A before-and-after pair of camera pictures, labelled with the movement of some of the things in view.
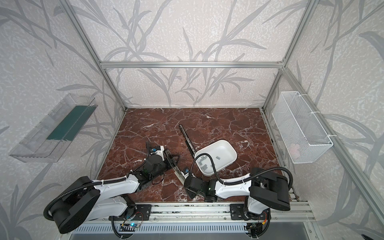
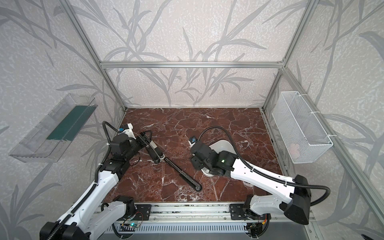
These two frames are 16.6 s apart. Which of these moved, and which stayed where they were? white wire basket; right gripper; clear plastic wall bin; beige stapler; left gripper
Moved: left gripper; beige stapler; right gripper
Stayed: clear plastic wall bin; white wire basket
